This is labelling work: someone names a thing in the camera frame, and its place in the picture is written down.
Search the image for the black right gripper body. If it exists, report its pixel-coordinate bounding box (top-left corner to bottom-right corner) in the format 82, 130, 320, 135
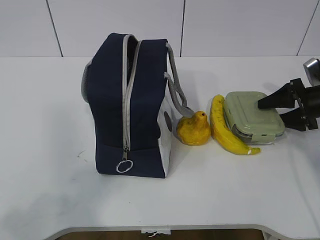
290, 78, 320, 130

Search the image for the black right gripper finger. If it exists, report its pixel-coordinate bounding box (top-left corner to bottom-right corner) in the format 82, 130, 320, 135
280, 108, 306, 131
257, 83, 297, 109

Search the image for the green lidded lunch box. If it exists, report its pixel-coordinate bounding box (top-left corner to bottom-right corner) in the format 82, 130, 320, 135
223, 91, 285, 145

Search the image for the yellow banana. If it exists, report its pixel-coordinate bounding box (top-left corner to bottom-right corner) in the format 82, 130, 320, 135
209, 94, 261, 155

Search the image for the yellow pear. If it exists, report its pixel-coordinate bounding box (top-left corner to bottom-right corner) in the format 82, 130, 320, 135
176, 111, 211, 146

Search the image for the navy blue lunch bag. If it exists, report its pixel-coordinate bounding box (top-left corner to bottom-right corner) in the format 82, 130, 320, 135
81, 33, 194, 179

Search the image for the white tape label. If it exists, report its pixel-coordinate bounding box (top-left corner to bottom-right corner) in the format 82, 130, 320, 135
140, 226, 172, 238

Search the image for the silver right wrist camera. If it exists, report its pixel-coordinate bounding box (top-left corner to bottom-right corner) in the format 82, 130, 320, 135
303, 57, 320, 87

